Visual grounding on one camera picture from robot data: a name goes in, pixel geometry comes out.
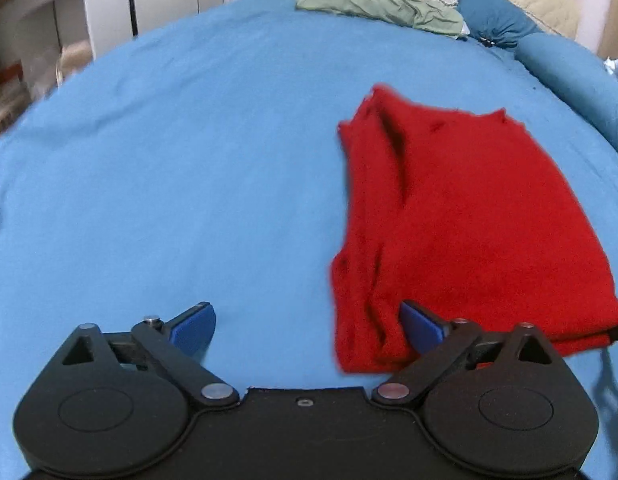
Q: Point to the black hair clip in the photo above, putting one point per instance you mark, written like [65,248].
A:
[487,40]

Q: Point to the red knit sweater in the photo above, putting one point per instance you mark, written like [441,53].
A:
[464,210]

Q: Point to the blue bed sheet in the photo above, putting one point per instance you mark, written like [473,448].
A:
[189,160]

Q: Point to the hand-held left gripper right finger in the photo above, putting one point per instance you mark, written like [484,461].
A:
[420,329]

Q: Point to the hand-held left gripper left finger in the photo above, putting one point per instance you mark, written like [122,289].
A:
[191,331]

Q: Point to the blue bolster pillow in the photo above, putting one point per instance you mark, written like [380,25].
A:
[574,80]

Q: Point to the dark blue pillow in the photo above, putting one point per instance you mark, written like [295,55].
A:
[494,15]

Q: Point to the green garment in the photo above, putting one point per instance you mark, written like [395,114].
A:
[379,5]

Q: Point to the white desk with shelves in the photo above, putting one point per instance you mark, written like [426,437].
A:
[29,35]

